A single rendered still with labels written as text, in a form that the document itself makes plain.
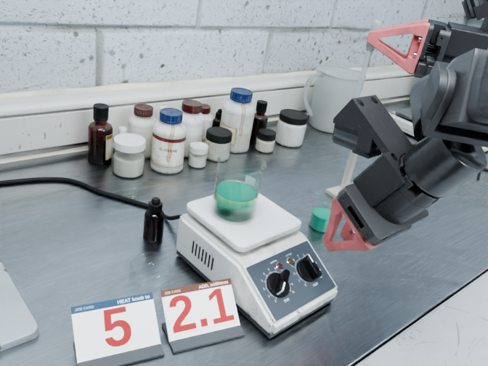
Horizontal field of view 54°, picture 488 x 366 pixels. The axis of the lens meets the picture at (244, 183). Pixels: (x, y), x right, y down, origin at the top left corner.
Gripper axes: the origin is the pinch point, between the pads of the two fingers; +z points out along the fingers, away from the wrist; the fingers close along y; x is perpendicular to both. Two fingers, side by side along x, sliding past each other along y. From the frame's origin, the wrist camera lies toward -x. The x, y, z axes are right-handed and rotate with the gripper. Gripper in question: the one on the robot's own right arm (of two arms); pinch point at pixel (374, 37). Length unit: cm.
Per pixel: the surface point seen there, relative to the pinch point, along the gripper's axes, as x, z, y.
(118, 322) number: 30, 18, 37
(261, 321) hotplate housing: 30.2, 3.4, 28.8
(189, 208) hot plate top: 23.4, 17.1, 20.0
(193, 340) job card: 31.7, 9.9, 33.7
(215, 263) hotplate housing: 27.8, 11.3, 24.1
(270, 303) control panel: 28.1, 2.9, 27.5
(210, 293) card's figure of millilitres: 28.9, 10.2, 28.5
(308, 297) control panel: 29.0, -1.2, 23.2
